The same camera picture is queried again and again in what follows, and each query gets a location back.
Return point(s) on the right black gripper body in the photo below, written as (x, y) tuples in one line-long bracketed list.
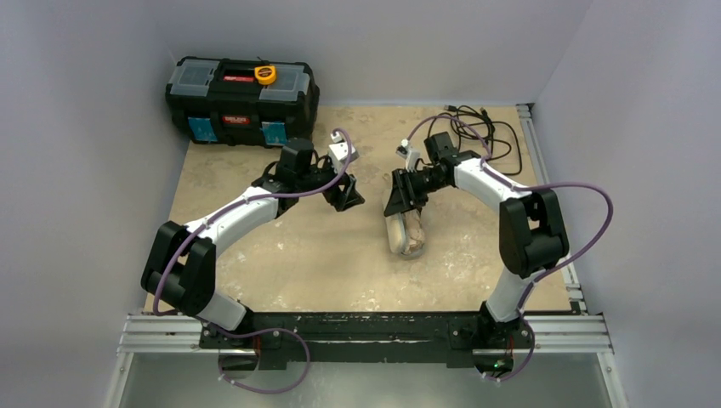
[(405, 184)]

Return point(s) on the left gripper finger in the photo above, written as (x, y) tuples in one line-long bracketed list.
[(338, 198), (351, 196)]

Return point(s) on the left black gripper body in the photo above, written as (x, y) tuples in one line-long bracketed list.
[(336, 187)]

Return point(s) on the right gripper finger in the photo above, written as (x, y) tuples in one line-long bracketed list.
[(417, 200), (396, 198)]

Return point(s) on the grey umbrella case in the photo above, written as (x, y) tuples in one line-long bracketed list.
[(397, 236)]

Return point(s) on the black plastic toolbox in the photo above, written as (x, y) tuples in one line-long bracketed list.
[(218, 101)]

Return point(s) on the beige umbrella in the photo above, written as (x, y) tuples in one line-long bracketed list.
[(415, 235)]

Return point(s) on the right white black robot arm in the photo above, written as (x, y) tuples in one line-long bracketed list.
[(531, 230)]

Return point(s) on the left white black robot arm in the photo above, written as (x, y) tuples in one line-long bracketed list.
[(181, 268)]

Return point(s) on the yellow tape measure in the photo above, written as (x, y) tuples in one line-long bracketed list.
[(265, 74)]

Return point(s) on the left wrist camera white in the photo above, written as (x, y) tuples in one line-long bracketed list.
[(341, 151)]

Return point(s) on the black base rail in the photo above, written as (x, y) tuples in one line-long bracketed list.
[(460, 339)]

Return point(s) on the aluminium frame rail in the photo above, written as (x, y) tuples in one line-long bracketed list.
[(555, 332)]

